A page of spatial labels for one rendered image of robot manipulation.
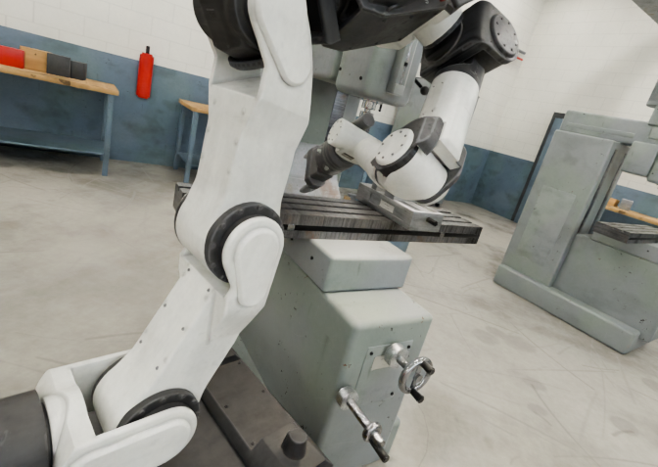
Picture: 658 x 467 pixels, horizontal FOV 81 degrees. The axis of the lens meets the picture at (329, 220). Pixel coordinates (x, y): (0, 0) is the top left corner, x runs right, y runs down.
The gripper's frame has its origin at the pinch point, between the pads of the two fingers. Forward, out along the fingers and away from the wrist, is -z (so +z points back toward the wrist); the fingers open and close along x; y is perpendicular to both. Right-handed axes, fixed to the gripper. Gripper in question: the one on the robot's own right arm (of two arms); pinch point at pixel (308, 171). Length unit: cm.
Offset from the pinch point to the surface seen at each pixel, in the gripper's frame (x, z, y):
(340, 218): -7.3, -11.5, -19.0
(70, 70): 178, -331, 110
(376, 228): -6.6, -13.5, -35.7
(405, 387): -55, 8, -33
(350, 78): 34.3, 1.8, -9.4
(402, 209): 0.6, -6.3, -41.2
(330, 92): 53, -32, -21
